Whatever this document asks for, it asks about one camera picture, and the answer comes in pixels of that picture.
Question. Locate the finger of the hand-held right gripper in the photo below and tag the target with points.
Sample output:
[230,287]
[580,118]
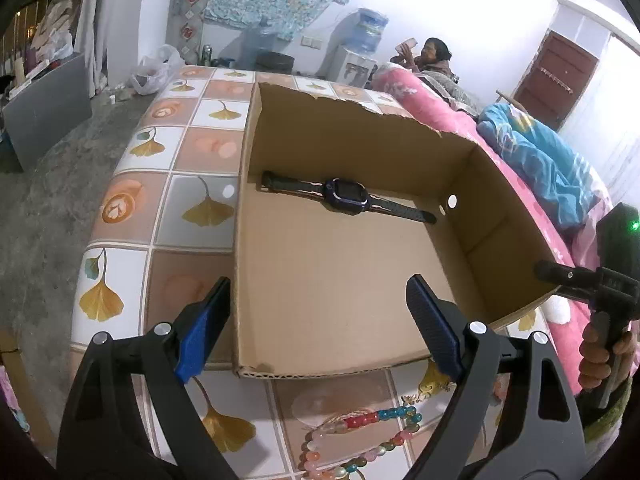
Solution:
[565,275]

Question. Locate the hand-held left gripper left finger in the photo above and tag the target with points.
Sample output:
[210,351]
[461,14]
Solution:
[205,332]

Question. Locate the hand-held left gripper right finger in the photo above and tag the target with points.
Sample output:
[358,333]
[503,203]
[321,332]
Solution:
[435,322]

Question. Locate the brown cardboard box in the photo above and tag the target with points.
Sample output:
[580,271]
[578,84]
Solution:
[325,285]

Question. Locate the person's right hand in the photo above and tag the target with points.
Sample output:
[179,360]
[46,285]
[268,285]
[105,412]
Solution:
[592,360]

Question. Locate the blue patterned quilt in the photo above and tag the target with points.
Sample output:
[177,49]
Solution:
[540,160]

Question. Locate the black smartwatch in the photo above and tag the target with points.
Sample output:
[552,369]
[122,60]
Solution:
[345,195]

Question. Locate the brown door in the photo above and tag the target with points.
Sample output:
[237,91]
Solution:
[555,80]

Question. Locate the pink floral blanket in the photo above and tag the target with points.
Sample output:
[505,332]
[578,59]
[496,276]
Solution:
[430,105]

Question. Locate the grey fleece blanket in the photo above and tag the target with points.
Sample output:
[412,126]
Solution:
[450,90]

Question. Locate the white plastic bag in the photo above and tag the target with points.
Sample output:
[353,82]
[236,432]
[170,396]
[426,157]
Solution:
[157,70]

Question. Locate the white water dispenser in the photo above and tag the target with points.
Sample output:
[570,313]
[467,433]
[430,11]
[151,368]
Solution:
[350,67]

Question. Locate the grey board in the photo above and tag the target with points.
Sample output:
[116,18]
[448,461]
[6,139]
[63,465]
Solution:
[45,110]

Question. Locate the green bottle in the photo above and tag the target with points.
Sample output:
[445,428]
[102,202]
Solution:
[207,55]

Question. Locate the black pot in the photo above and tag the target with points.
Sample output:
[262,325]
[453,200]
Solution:
[275,61]

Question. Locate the large clear water bottle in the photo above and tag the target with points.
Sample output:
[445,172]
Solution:
[257,42]

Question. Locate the grey heart-print hanging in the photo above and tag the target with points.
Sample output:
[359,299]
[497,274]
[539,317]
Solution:
[190,15]

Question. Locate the white curtain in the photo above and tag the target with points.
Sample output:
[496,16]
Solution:
[97,20]

